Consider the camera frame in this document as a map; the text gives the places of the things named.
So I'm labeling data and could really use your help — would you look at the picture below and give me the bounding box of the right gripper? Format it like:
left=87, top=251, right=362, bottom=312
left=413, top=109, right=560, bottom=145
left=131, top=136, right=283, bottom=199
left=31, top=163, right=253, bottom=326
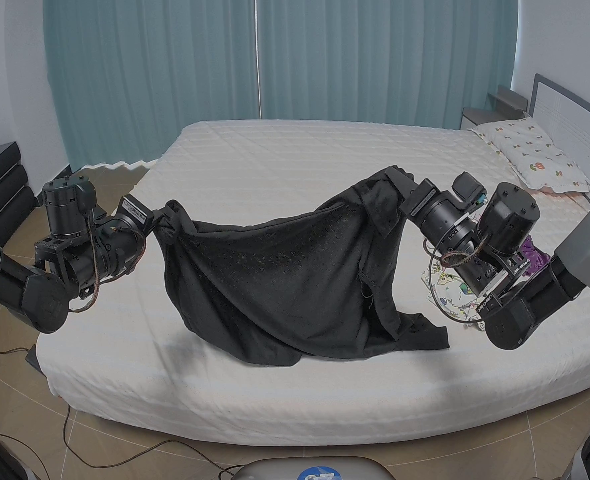
left=389, top=166, right=477, bottom=252

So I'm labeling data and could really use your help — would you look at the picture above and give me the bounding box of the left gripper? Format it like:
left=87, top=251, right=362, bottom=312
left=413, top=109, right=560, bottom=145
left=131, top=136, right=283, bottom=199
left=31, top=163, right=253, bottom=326
left=72, top=195, right=154, bottom=289

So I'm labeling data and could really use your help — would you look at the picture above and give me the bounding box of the black T-shirt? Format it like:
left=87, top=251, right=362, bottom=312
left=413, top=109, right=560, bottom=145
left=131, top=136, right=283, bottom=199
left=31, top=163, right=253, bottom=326
left=157, top=165, right=450, bottom=367

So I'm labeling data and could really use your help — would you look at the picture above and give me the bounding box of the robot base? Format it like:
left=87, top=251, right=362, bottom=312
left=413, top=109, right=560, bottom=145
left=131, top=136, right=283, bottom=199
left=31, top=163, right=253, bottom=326
left=230, top=457, right=396, bottom=480

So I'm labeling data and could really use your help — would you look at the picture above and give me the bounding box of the bed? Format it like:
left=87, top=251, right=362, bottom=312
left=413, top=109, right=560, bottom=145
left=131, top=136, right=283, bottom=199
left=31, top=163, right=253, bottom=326
left=25, top=73, right=590, bottom=448

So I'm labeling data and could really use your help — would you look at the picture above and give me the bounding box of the grey bedside table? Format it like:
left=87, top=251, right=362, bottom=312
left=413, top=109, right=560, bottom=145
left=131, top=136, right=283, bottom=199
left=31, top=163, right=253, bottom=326
left=461, top=85, right=529, bottom=131

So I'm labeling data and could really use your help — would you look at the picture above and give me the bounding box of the white printed pyjama top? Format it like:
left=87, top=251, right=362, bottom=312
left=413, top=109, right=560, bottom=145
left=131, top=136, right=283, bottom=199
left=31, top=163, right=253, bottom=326
left=422, top=263, right=496, bottom=330

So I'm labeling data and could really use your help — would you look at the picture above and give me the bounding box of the white printed pillow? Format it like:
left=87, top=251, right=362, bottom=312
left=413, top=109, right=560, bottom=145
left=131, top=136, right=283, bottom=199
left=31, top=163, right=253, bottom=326
left=470, top=115, right=590, bottom=194

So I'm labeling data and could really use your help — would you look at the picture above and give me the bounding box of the black chest of drawers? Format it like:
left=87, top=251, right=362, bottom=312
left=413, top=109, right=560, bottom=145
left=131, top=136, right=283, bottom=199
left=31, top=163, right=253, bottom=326
left=0, top=141, right=39, bottom=247

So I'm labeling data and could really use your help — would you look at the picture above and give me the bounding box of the blue-green curtain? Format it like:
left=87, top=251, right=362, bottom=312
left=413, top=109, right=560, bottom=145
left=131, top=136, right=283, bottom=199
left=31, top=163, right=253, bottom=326
left=257, top=0, right=519, bottom=130
left=42, top=0, right=261, bottom=171

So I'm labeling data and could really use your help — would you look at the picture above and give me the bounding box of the purple garment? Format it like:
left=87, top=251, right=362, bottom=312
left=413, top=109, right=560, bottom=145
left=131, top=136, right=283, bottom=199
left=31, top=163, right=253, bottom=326
left=520, top=235, right=551, bottom=275

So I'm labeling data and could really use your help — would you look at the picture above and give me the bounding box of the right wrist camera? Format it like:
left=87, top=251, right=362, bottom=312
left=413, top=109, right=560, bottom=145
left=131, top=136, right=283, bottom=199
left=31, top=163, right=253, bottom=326
left=451, top=172, right=488, bottom=208

